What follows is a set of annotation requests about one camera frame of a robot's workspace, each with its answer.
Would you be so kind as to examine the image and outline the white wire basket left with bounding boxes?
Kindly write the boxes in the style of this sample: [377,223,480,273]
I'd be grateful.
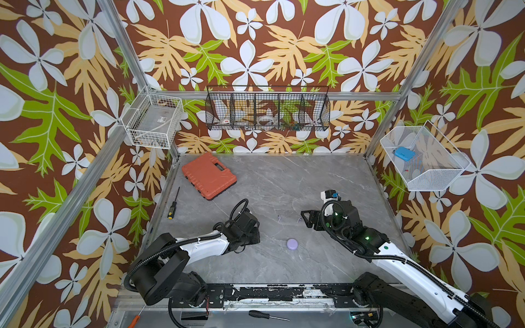
[122,92,184,150]

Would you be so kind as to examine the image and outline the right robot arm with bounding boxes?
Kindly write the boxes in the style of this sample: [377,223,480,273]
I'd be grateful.
[300,189,496,327]

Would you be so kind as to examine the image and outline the blue object in basket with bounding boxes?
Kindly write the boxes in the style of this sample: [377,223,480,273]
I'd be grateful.
[394,147,416,162]

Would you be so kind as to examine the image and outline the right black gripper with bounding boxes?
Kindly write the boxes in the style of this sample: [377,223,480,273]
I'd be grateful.
[299,209,350,243]

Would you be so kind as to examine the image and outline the white mesh basket right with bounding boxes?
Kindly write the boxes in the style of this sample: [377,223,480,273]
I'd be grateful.
[380,121,470,192]

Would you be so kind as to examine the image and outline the purple earbud charging case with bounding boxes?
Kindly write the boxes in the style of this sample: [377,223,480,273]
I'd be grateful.
[286,238,299,250]

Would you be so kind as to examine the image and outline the black screwdriver front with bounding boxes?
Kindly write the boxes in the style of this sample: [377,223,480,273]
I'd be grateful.
[248,310,289,322]

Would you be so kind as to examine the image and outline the orange handled tool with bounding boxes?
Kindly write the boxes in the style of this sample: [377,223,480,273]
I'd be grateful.
[128,305,146,328]

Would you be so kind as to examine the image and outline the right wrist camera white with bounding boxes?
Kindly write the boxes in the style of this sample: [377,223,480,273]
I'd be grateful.
[321,189,341,203]

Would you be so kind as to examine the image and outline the red plastic tool case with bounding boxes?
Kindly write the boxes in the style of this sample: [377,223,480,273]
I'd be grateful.
[182,153,237,201]

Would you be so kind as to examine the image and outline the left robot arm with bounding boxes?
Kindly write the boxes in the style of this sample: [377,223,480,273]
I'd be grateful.
[123,198,260,307]

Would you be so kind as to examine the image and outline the black yellow screwdriver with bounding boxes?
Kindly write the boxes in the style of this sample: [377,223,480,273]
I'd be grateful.
[168,187,180,220]

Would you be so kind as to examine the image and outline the black wire basket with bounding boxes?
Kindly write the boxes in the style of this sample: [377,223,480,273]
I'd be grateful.
[205,85,331,131]

